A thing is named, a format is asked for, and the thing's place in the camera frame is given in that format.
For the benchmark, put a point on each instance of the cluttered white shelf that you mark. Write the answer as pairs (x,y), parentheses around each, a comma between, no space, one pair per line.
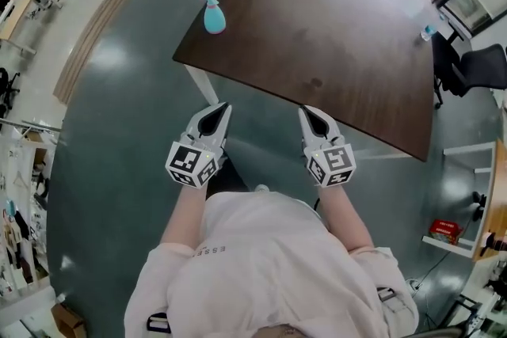
(24,210)

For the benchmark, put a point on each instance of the person's right forearm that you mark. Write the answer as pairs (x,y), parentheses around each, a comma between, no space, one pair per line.
(344,217)

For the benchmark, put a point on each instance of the red box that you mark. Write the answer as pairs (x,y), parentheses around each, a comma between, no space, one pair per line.
(445,231)

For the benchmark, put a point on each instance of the light wooden desk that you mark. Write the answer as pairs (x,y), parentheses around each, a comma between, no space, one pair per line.
(20,12)
(497,210)

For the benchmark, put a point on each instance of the dark wooden table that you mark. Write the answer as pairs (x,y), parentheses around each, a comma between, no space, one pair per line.
(317,31)

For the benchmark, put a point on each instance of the teal spray bottle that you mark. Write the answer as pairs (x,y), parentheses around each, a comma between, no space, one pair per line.
(214,17)

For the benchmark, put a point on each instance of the black office chair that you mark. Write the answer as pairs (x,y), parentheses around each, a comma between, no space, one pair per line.
(479,67)
(8,91)

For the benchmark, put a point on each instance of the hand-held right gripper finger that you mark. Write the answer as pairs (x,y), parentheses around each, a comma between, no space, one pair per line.
(332,126)
(305,132)

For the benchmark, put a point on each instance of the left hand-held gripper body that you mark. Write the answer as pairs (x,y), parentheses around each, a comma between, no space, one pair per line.
(186,162)

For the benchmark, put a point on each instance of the person's pale pink shirt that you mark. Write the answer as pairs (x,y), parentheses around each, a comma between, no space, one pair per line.
(269,269)

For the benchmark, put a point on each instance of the clear water bottle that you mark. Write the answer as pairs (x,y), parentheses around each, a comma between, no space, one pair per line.
(428,32)

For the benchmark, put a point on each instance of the white power strip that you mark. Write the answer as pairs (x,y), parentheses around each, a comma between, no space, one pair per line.
(414,285)

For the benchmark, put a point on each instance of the person's left forearm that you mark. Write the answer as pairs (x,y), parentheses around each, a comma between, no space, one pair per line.
(186,217)

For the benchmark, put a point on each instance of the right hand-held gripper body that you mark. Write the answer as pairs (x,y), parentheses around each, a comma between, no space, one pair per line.
(336,162)

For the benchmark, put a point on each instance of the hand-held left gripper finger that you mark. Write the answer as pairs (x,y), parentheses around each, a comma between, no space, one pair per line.
(202,114)
(225,128)

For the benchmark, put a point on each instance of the person's left white shoe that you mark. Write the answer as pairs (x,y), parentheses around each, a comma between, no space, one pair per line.
(261,188)

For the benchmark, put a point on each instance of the cardboard box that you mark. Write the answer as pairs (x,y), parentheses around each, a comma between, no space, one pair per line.
(67,320)

